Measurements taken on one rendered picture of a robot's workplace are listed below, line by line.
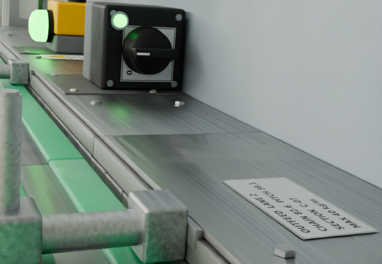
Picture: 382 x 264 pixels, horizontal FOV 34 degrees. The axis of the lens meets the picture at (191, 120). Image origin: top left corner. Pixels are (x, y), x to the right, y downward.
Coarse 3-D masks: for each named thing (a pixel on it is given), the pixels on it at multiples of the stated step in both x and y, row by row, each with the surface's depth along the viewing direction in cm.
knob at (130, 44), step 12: (132, 36) 56; (144, 36) 55; (156, 36) 56; (132, 48) 55; (144, 48) 54; (156, 48) 55; (168, 48) 56; (132, 60) 56; (144, 60) 56; (156, 60) 56; (168, 60) 57; (144, 72) 56; (156, 72) 57
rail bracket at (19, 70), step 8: (0, 64) 68; (8, 64) 68; (16, 64) 67; (24, 64) 67; (0, 72) 67; (8, 72) 67; (16, 72) 67; (24, 72) 68; (32, 72) 67; (8, 80) 69; (16, 80) 67; (24, 80) 68
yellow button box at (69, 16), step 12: (72, 0) 85; (84, 0) 86; (60, 12) 82; (72, 12) 83; (84, 12) 83; (60, 24) 83; (72, 24) 83; (84, 24) 84; (60, 36) 83; (72, 36) 84; (60, 48) 83; (72, 48) 84
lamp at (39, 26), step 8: (32, 16) 83; (40, 16) 83; (48, 16) 83; (32, 24) 83; (40, 24) 83; (48, 24) 83; (32, 32) 84; (40, 32) 83; (48, 32) 84; (40, 40) 85; (48, 40) 85
